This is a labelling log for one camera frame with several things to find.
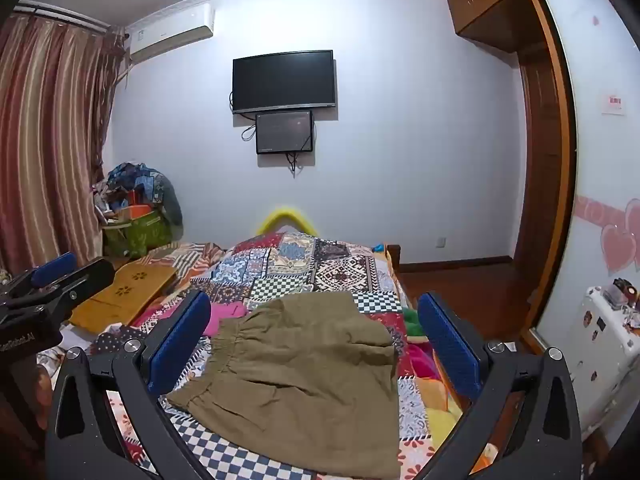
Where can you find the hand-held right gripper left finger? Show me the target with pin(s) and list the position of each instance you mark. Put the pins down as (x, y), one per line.
(180, 342)

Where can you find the olive green pants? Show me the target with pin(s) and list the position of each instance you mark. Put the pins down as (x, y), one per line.
(300, 360)

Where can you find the red label sticker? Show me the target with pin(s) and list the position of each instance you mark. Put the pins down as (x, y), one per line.
(614, 104)

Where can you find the pink cloth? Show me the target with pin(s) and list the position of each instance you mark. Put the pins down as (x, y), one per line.
(225, 315)

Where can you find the patchwork printed blanket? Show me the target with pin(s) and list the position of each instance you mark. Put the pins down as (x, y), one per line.
(330, 270)

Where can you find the white curtain rail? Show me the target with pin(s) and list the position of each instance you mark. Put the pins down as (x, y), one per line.
(60, 15)

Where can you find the pile of clothes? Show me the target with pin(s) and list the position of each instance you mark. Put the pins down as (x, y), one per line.
(145, 180)

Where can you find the small black wall monitor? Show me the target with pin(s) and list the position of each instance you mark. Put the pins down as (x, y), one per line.
(284, 132)

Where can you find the white sliding wardrobe door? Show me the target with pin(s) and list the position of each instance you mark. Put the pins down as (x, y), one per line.
(590, 160)

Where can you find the white air conditioner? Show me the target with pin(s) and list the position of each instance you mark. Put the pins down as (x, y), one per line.
(170, 35)

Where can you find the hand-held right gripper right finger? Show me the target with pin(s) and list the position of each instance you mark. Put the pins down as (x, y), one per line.
(450, 347)

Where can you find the wooden lap desk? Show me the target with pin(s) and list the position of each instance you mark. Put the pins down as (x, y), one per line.
(125, 285)

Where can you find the green bag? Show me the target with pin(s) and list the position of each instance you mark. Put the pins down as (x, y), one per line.
(142, 232)

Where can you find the striped red curtain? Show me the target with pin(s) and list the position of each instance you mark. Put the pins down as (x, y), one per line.
(45, 135)

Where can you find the striped orange cloth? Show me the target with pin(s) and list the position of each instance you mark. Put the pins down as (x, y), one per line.
(195, 260)

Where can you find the wooden wardrobe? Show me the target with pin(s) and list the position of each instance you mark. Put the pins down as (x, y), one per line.
(500, 10)

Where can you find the pink heart stickers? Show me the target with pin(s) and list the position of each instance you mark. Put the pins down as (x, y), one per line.
(615, 245)

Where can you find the rainbow fleece blanket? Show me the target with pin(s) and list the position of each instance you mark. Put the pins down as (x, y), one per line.
(422, 360)

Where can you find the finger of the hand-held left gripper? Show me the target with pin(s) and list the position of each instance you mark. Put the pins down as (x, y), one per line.
(52, 267)
(85, 280)

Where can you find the yellow foam arch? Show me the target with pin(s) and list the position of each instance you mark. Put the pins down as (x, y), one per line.
(287, 212)

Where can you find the white wall socket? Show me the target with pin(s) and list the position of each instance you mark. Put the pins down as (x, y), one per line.
(440, 242)

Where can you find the black wall television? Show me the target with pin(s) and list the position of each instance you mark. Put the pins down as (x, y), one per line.
(282, 80)

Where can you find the wooden bed frame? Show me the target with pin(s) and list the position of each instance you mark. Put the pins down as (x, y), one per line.
(394, 260)

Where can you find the white suitcase with stickers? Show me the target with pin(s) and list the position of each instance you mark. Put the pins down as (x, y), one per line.
(600, 370)

